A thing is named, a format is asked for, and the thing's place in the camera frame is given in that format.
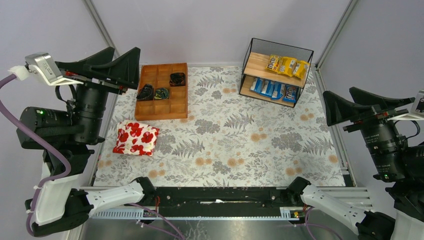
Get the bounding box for blue m&m candy bag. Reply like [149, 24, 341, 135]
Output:
[282, 85, 298, 103]

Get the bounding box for yellow candy bag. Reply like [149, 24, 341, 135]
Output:
[292, 60, 310, 80]

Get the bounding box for blue candy bag long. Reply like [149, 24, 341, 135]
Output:
[270, 82, 285, 100]

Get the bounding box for yellow m&m bag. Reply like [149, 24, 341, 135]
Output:
[277, 56, 297, 77]
[265, 54, 281, 73]

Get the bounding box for blue candy bag top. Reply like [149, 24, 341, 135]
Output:
[250, 77, 263, 94]

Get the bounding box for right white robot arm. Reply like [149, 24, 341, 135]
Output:
[287, 87, 424, 240]

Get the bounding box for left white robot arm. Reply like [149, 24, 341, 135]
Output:
[12, 47, 156, 237]

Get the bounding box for orange wooden compartment tray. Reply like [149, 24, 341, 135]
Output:
[134, 62, 189, 121]

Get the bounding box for colourful item in tray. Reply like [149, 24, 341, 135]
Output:
[153, 87, 170, 100]

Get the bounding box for black glossy item in tray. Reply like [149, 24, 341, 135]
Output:
[169, 72, 186, 87]

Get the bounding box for red white patterned cloth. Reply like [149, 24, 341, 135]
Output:
[112, 119, 160, 156]

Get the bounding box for floral table mat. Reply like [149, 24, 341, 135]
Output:
[93, 67, 345, 187]

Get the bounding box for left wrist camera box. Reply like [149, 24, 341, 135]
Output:
[25, 52, 64, 86]

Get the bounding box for wire and wood shelf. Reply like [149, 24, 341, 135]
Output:
[239, 37, 315, 109]

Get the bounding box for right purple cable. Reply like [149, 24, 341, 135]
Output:
[291, 206, 345, 240]

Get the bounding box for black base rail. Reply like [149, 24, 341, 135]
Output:
[134, 177, 310, 218]

